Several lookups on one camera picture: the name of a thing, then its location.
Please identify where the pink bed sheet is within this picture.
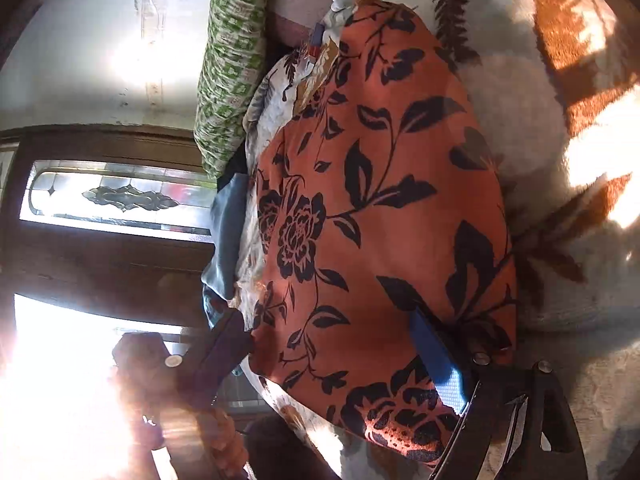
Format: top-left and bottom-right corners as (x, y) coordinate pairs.
(265, 0), (341, 51)

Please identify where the small printed packet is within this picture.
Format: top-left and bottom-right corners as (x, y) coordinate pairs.
(300, 22), (326, 68)

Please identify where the teal patterned cloth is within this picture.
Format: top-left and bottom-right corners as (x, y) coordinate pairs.
(202, 285), (246, 331)

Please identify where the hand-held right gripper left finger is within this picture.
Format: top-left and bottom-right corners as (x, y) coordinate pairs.
(112, 309), (255, 411)

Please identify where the fern print fleece blanket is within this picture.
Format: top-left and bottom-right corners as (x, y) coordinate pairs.
(235, 0), (640, 480)

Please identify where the green patterned pillow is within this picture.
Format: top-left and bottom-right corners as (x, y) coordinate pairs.
(194, 0), (275, 178)

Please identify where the leaded glass window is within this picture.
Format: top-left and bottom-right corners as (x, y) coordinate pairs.
(0, 125), (241, 411)

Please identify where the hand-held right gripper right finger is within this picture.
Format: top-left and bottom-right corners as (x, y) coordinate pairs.
(410, 311), (590, 480)

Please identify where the black cloth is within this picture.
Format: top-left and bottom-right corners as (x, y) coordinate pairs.
(217, 147), (251, 191)

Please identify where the blue folded cloth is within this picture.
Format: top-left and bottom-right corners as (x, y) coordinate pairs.
(200, 172), (251, 298)

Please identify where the orange floral cloth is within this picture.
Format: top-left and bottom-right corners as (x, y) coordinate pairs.
(247, 0), (518, 463)

